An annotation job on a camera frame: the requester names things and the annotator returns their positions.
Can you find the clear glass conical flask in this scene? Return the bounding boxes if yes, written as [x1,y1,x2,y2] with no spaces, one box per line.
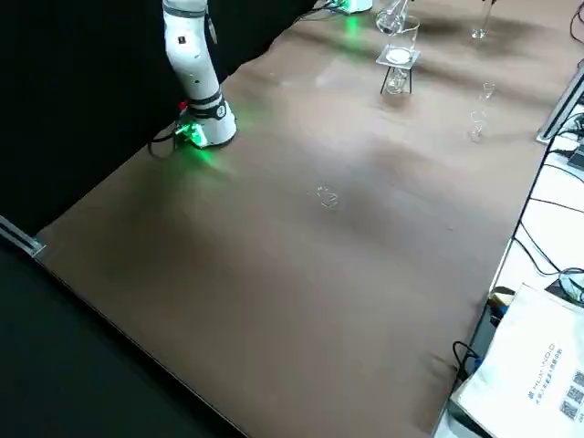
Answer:
[375,0,412,37]

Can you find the black tripod stand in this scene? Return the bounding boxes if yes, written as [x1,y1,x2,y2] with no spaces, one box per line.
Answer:
[378,63,415,97]

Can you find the glass alcohol lamp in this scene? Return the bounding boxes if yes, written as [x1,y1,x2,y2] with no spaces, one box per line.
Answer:
[384,68,411,96]

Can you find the clear glass beaker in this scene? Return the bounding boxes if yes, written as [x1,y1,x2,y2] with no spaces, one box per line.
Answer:
[399,15,422,53]

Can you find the black flat box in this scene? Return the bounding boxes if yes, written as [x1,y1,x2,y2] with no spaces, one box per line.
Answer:
[464,300,503,380]

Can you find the white printed tote bag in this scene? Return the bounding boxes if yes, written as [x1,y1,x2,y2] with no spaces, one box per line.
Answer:
[449,281,584,438]

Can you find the black base cable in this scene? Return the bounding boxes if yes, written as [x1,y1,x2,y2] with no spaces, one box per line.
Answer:
[148,122,189,161]
[291,0,350,24]

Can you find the aluminium frame rail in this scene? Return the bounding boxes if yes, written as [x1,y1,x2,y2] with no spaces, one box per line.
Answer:
[0,214,47,259]

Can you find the aluminium camera post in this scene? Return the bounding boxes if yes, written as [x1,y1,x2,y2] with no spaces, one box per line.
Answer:
[536,61,584,144]

